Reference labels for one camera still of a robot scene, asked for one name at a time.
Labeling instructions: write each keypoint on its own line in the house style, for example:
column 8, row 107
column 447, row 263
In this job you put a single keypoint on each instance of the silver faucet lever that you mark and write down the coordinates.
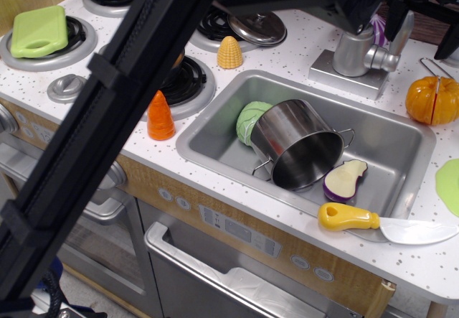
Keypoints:
column 387, row 57

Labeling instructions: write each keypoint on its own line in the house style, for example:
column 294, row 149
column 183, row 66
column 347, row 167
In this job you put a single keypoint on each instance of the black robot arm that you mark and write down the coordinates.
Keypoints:
column 100, row 124

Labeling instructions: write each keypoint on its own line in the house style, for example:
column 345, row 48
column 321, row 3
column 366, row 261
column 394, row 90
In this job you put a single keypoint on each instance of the purple toy onion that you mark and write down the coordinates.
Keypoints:
column 379, row 24

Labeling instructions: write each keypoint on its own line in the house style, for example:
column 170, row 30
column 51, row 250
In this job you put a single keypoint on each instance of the orange toy pumpkin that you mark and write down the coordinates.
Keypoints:
column 433, row 100

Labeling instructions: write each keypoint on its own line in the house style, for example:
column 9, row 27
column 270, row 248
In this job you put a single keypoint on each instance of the silver toy faucet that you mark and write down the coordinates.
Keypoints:
column 348, row 67

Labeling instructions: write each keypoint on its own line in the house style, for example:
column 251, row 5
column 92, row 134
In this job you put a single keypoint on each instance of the light green toy plate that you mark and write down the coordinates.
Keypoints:
column 446, row 183

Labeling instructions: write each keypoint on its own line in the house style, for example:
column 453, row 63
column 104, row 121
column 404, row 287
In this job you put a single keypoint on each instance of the steel pot lid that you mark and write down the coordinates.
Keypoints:
column 263, row 29

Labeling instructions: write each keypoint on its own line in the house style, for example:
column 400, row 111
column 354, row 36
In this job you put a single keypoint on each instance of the grey toy sink basin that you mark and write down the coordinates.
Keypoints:
column 396, row 150

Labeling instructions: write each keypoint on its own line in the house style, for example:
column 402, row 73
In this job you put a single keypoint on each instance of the large steel pot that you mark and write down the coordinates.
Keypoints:
column 296, row 146

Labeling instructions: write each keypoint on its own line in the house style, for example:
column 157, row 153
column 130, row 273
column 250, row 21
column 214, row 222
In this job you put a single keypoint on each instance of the purple toy eggplant half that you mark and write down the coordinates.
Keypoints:
column 340, row 184

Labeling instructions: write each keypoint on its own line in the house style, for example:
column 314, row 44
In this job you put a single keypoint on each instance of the green toy cabbage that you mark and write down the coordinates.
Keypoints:
column 247, row 119

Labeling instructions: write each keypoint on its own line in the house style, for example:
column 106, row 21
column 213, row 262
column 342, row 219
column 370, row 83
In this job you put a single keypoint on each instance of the yellow toy corn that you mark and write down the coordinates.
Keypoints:
column 229, row 55

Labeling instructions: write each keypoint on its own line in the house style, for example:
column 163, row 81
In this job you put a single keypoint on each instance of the black back right burner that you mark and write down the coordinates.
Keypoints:
column 215, row 26

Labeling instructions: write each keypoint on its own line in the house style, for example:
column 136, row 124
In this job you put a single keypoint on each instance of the black burner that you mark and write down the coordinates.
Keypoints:
column 184, row 82
column 75, row 34
column 215, row 26

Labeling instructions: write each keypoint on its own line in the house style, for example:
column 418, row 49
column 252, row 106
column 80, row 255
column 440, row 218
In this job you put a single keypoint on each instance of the black front burner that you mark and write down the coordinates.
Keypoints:
column 184, row 82

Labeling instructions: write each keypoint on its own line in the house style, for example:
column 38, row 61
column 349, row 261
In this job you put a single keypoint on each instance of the orange toy carrot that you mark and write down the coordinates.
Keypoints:
column 160, row 123

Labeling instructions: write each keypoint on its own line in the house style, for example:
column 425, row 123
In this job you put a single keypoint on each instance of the grey oven dial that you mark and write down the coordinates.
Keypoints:
column 114, row 177

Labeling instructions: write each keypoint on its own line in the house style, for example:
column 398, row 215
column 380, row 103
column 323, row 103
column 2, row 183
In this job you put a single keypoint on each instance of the black left burner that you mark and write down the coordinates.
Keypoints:
column 75, row 34

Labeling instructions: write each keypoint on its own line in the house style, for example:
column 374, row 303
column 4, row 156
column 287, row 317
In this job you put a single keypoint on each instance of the grey stove knob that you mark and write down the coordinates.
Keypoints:
column 66, row 89

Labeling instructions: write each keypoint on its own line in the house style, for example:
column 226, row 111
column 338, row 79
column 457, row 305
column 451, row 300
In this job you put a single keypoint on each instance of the silver oven door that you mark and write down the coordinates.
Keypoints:
column 105, row 249

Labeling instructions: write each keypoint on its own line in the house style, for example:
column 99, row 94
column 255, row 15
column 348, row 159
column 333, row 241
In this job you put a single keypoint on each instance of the green toy cutting board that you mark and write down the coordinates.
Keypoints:
column 39, row 32

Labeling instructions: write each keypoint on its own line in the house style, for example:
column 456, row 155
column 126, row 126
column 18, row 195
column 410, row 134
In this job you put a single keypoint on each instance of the metal wire utensil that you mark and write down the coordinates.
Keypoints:
column 434, row 69

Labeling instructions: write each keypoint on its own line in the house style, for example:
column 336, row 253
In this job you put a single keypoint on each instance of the yellow handled toy knife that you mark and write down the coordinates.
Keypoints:
column 336, row 216

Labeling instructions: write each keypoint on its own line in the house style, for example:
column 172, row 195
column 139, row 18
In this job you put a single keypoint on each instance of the silver dishwasher door handle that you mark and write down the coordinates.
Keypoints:
column 200, row 284

